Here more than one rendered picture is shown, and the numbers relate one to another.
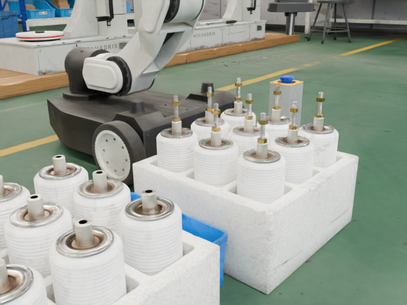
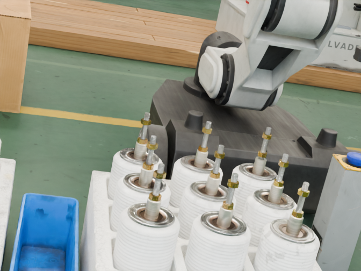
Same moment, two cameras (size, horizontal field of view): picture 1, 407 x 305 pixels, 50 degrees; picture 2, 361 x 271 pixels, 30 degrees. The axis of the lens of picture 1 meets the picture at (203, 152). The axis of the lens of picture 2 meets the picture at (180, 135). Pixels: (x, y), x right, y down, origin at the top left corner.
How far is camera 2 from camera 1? 0.72 m
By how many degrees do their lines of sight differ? 34
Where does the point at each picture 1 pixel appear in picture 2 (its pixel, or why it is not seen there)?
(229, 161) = not seen: hidden behind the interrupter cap
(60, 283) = not seen: outside the picture
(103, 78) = (207, 77)
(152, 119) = (200, 142)
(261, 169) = (126, 225)
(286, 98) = (337, 184)
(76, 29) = not seen: hidden behind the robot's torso
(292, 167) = (197, 252)
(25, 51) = (240, 20)
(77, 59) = (208, 44)
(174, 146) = (118, 168)
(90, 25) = (347, 12)
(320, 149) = (269, 256)
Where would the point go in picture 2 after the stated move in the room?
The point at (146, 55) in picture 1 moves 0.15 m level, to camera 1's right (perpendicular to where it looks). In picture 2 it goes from (247, 65) to (297, 84)
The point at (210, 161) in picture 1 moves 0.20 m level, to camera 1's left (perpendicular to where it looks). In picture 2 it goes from (118, 197) to (44, 153)
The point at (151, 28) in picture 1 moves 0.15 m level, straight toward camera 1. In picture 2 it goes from (246, 33) to (213, 37)
